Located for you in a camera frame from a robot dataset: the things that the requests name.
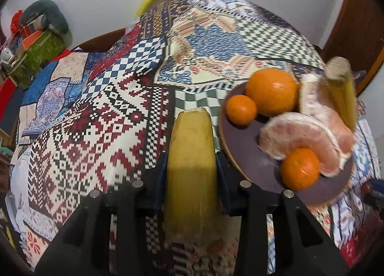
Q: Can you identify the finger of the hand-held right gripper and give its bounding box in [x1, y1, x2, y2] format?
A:
[360, 178, 384, 207]

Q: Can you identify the grey green cushion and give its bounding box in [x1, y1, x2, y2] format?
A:
[20, 0, 72, 46]

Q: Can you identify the patchwork printed blanket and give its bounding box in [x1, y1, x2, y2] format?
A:
[9, 0, 384, 276]

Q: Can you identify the orange box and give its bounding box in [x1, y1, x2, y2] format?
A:
[22, 30, 42, 49]

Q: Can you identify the purple plate with wooden rim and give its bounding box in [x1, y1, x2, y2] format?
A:
[218, 80, 356, 207]

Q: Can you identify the dark wooden headboard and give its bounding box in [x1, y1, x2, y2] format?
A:
[72, 28, 126, 52]

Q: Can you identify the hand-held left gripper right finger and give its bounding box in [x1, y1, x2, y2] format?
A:
[214, 152, 350, 276]

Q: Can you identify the red box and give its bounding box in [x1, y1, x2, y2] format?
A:
[0, 76, 17, 112]

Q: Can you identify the green patterned box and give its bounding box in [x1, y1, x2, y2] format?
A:
[13, 32, 65, 88]

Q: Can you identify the small tangerine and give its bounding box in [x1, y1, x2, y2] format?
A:
[225, 94, 258, 126]
[280, 148, 321, 192]

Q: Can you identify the red flower decoration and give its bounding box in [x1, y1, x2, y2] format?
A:
[10, 10, 24, 32]

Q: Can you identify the yellow banana half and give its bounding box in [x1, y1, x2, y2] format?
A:
[163, 107, 222, 242]

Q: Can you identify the large orange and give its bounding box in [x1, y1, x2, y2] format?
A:
[246, 69, 298, 117]

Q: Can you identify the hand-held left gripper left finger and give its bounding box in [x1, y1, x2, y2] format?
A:
[34, 152, 168, 276]

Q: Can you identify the white plastic item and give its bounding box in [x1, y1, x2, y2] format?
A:
[0, 48, 14, 64]

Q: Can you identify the plastic-wrapped pomelo segment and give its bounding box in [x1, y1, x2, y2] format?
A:
[259, 112, 341, 178]
[298, 74, 355, 163]

